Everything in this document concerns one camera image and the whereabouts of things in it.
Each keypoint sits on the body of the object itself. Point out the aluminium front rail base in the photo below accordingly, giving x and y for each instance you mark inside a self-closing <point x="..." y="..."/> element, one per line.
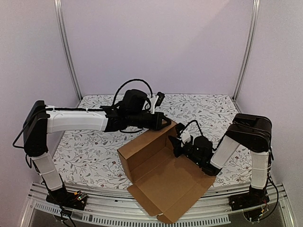
<point x="117" y="208"/>

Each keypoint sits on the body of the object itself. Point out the brown cardboard box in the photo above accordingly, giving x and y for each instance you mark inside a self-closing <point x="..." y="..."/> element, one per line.
<point x="165" y="186"/>

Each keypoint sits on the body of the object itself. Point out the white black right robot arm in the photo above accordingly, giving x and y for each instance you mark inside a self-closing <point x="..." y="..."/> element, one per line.
<point x="252" y="132"/>

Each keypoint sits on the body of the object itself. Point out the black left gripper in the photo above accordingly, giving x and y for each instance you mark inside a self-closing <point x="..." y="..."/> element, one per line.
<point x="157" y="125"/>

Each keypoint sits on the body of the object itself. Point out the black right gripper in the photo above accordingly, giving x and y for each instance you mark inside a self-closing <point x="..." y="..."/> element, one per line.
<point x="179" y="146"/>

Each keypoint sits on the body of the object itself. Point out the aluminium left frame post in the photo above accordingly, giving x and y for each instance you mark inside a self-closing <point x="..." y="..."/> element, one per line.
<point x="66" y="48"/>

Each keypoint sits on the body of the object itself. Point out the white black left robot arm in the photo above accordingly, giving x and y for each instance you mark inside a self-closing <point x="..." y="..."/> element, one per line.
<point x="136" y="109"/>

